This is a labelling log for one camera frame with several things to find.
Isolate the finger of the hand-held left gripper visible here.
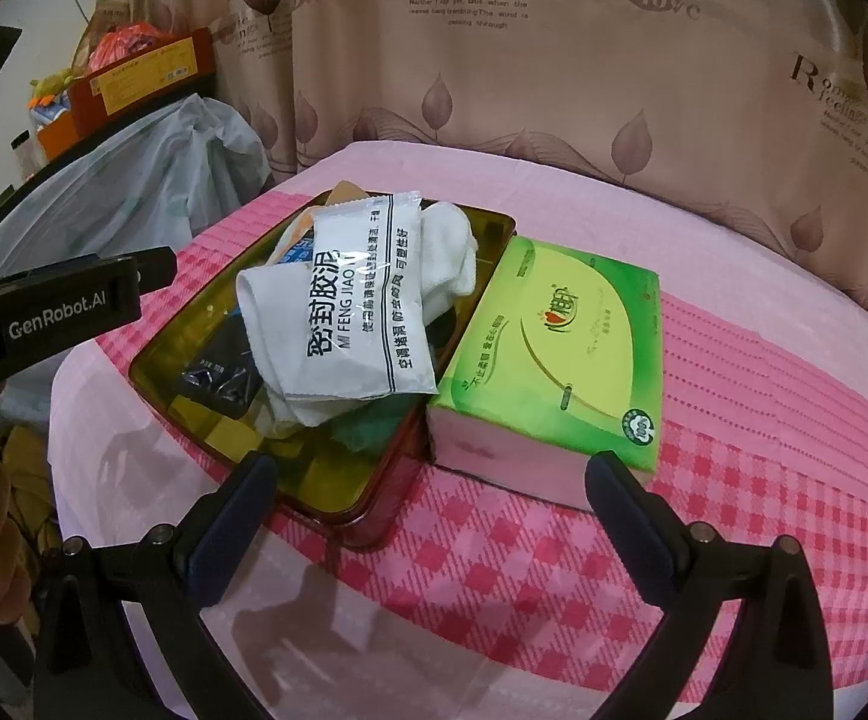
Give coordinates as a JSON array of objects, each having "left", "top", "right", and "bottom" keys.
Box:
[{"left": 132, "top": 246, "right": 178, "bottom": 293}]

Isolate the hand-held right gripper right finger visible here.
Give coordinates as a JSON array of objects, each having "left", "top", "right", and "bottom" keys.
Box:
[{"left": 585, "top": 451, "right": 836, "bottom": 720}]

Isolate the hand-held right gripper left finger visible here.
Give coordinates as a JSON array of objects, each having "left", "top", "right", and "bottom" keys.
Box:
[{"left": 32, "top": 451, "right": 279, "bottom": 720}]

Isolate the gold tin box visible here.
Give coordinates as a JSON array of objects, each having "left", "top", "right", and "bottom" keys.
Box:
[{"left": 128, "top": 190, "right": 517, "bottom": 552}]

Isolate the dark blue plastic packet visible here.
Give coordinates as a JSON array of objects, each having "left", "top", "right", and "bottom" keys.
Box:
[{"left": 177, "top": 307, "right": 262, "bottom": 421}]

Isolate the teal cloth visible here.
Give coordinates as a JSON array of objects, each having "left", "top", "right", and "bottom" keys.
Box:
[{"left": 329, "top": 397, "right": 405, "bottom": 458}]

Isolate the green tissue pack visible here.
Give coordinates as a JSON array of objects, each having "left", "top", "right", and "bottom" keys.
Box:
[{"left": 425, "top": 235, "right": 663, "bottom": 512}]

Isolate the white printed packet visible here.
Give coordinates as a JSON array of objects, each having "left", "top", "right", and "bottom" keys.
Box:
[{"left": 235, "top": 191, "right": 441, "bottom": 400}]

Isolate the pink checked tablecloth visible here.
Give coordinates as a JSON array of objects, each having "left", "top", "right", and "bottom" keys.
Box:
[{"left": 47, "top": 139, "right": 868, "bottom": 720}]

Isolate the olive clothes pile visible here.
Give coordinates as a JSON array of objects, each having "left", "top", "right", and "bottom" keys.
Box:
[{"left": 0, "top": 420, "right": 56, "bottom": 548}]

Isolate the orange box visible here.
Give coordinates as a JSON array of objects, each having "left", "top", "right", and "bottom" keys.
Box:
[{"left": 36, "top": 109, "right": 81, "bottom": 162}]

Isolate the red and yellow box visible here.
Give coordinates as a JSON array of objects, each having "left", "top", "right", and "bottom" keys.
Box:
[{"left": 87, "top": 26, "right": 217, "bottom": 132}]

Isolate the yellow plush toy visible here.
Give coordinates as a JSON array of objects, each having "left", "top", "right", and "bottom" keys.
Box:
[{"left": 27, "top": 71, "right": 79, "bottom": 104}]

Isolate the orange snack bag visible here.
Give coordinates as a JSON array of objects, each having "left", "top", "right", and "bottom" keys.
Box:
[{"left": 92, "top": 26, "right": 159, "bottom": 74}]

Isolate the beige leaf print curtain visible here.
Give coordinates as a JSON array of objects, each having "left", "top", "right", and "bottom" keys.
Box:
[{"left": 107, "top": 0, "right": 868, "bottom": 361}]

